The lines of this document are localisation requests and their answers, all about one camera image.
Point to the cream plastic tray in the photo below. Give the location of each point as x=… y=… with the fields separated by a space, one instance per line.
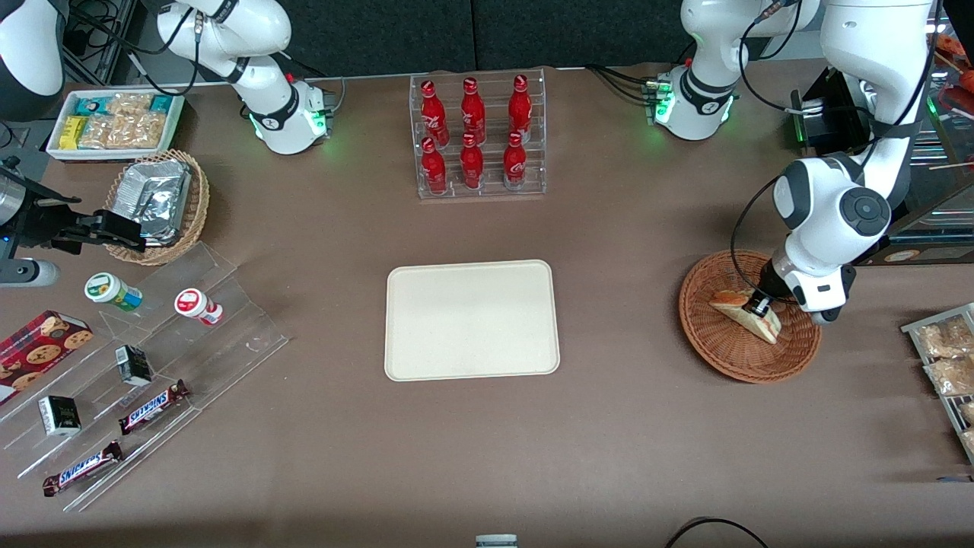
x=472 y=320

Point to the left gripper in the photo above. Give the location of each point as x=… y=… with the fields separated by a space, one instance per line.
x=769 y=291

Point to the grey cylinder device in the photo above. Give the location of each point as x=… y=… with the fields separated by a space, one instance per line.
x=30 y=272

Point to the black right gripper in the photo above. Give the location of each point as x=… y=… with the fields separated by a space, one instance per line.
x=39 y=226

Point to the Snickers chocolate bar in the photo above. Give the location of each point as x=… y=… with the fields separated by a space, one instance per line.
x=152 y=407
x=82 y=468

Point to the triangular sandwich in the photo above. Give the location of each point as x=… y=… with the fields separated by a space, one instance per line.
x=761 y=326

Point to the clear acrylic stepped display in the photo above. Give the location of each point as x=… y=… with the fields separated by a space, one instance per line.
x=228 y=342

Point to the white rectangular snack tray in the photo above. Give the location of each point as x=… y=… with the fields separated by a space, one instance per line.
x=53 y=148

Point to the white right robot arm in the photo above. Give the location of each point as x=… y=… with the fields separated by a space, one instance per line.
x=262 y=46

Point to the clear bag of snacks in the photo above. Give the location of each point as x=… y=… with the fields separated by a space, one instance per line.
x=951 y=377
x=947 y=339
x=969 y=440
x=969 y=414

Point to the black food warmer cabinet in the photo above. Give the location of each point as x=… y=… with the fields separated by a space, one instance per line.
x=940 y=236

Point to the red lidded cup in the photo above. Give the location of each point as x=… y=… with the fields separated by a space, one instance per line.
x=194 y=304

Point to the clear acrylic bottle rack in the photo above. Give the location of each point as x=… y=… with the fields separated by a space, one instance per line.
x=491 y=186

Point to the red cookie box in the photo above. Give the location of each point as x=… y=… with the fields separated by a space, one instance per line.
x=38 y=354

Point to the light wicker basket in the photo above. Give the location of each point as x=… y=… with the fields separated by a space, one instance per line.
x=196 y=209

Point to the grey camera mount top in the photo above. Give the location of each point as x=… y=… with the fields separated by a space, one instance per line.
x=496 y=541

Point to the brown round wicker basket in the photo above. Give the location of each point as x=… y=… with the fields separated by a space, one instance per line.
x=730 y=350

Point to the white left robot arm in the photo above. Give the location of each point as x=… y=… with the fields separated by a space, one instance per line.
x=860 y=91

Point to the silver foil packet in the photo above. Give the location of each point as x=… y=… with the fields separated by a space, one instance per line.
x=156 y=198

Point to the red cola bottle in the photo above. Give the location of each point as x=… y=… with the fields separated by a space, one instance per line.
x=515 y=166
x=472 y=113
x=434 y=114
x=472 y=167
x=434 y=171
x=520 y=108

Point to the teal snack packet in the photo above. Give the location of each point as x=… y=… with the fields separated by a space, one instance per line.
x=90 y=106
x=161 y=103

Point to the small black carton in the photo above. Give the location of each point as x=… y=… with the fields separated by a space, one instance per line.
x=59 y=415
x=134 y=365

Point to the green lidded cup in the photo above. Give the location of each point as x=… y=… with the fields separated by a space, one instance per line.
x=106 y=289

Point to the yellow snack packet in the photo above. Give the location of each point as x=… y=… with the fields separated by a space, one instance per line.
x=72 y=133

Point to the clear bag of nuts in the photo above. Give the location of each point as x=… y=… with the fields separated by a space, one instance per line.
x=96 y=133
x=129 y=104
x=138 y=131

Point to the tray of packaged snacks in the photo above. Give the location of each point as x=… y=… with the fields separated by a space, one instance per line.
x=947 y=411

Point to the wooden skewer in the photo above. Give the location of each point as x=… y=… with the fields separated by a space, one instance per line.
x=951 y=165

